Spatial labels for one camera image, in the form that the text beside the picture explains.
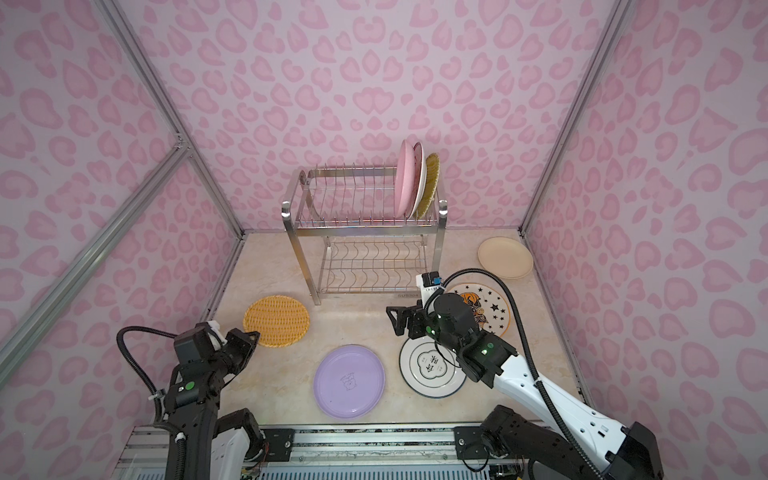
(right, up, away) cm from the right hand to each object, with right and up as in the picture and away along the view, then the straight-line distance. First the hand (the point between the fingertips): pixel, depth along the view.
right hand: (401, 306), depth 72 cm
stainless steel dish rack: (-19, +18, +45) cm, 52 cm away
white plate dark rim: (+9, -20, +12) cm, 25 cm away
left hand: (-37, -7, +7) cm, 39 cm away
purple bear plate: (-14, -23, +11) cm, 29 cm away
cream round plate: (+40, +12, +41) cm, 59 cm away
